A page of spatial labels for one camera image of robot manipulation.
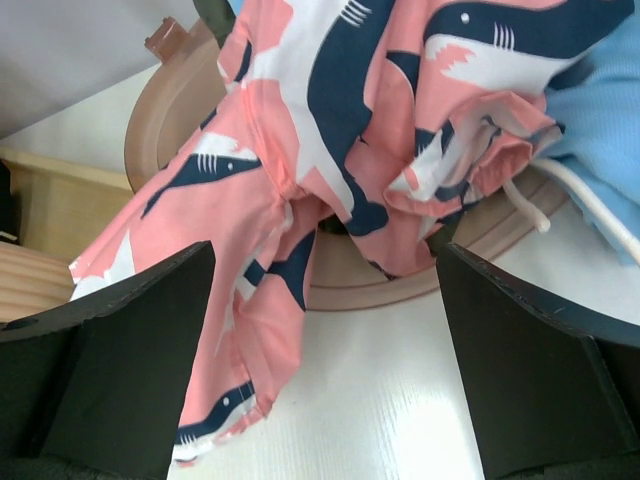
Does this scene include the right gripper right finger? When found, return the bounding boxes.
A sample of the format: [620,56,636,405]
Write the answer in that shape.
[436,244,639,479]

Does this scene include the pink translucent plastic basin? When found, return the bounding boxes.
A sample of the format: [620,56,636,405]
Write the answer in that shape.
[124,17,536,312]

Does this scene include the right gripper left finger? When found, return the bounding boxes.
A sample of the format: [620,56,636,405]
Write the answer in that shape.
[1,242,216,479]

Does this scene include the olive green shorts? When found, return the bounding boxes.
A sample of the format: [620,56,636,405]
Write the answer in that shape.
[193,0,236,41]

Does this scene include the pink patterned shorts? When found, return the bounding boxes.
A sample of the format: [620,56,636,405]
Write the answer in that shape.
[70,1,635,462]

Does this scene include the light blue shorts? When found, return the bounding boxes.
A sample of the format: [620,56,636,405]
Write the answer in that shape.
[224,0,640,269]

